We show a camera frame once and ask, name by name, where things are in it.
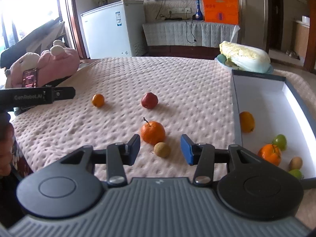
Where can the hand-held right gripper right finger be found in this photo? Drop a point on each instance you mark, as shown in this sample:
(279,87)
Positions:
(186,150)

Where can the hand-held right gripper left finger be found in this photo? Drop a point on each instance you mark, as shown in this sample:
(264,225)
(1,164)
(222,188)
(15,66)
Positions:
(134,150)

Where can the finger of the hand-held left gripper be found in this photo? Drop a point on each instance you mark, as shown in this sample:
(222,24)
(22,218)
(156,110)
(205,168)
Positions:
(64,93)

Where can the brown longan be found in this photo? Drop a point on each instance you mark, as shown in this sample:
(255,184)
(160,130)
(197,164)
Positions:
(295,163)
(162,149)

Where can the large orange with stem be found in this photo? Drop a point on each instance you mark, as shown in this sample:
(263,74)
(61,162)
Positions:
(153,133)

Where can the small round orange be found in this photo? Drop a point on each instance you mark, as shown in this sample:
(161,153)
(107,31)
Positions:
(98,100)

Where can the red apple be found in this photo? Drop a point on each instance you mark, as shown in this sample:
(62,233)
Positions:
(149,100)

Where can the oval yellowish orange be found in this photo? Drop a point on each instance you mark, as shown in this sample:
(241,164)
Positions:
(246,122)

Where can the mandarin orange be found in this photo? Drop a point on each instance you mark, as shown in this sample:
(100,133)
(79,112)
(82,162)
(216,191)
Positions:
(269,154)

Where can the grey box with white inside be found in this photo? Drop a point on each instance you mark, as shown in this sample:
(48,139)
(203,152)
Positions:
(266,103)

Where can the round green fruit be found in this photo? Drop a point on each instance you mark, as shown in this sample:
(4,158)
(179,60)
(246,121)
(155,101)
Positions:
(296,174)
(280,142)

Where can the person's left forearm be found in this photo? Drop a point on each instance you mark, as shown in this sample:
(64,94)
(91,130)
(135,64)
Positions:
(5,138)

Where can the smartphone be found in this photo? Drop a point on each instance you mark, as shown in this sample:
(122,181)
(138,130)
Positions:
(30,77)

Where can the pink plush toy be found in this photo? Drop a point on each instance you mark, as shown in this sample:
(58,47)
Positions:
(59,64)

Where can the black grey folded equipment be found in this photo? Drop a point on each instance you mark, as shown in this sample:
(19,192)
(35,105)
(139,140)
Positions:
(32,42)

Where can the floral patterned cloth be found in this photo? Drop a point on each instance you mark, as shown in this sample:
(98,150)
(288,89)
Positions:
(21,158)

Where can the pink textured blanket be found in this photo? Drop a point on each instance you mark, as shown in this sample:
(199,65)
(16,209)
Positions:
(172,79)

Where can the white chest freezer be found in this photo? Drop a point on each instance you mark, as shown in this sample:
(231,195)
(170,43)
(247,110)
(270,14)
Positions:
(106,29)

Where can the napa cabbage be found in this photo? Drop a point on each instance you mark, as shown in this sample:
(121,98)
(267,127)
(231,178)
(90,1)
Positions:
(246,55)

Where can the light blue plate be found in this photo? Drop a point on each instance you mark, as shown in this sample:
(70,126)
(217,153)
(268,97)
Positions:
(270,69)

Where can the cloth-covered low cabinet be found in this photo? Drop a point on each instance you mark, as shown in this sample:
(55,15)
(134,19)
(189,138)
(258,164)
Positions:
(172,33)

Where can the blue glass bottle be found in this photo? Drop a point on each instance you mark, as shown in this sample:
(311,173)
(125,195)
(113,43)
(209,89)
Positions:
(199,13)

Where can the orange paper bag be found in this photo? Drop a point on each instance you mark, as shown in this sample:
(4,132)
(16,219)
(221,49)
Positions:
(221,7)

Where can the wooden cabinet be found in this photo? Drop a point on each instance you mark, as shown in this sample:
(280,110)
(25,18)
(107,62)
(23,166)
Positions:
(301,39)

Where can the white container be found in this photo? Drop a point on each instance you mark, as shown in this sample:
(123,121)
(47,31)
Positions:
(306,20)

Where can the white wall socket strip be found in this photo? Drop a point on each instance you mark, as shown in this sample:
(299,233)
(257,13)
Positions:
(179,10)

